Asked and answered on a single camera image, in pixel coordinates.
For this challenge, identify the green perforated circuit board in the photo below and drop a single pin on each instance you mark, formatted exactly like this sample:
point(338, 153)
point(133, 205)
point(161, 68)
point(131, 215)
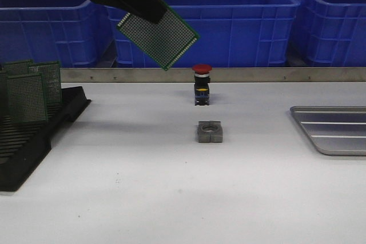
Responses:
point(164, 42)

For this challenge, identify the black slotted board rack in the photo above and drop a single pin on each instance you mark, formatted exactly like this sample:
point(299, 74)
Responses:
point(23, 147)

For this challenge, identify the silver metal tray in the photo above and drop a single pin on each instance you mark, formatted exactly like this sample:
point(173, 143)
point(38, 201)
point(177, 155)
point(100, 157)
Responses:
point(333, 130)

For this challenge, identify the left blue plastic bin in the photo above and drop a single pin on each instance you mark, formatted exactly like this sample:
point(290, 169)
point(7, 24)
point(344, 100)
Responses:
point(76, 33)

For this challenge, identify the blue plastic bin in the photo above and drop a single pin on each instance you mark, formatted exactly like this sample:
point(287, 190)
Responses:
point(330, 33)
point(76, 33)
point(237, 33)

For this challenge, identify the red emergency stop button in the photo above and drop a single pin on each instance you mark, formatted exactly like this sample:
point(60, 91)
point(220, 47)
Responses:
point(201, 85)

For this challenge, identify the centre blue plastic bin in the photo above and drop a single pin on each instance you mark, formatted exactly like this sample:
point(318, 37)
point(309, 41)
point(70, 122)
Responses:
point(237, 33)

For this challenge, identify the right blue plastic bin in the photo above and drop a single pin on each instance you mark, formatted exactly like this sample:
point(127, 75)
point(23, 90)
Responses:
point(330, 33)

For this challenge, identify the metal table edge rail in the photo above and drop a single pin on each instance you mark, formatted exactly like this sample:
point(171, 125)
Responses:
point(217, 75)

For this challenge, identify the grey square metal mount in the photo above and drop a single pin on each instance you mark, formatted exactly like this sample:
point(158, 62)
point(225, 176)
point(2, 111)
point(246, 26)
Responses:
point(209, 132)

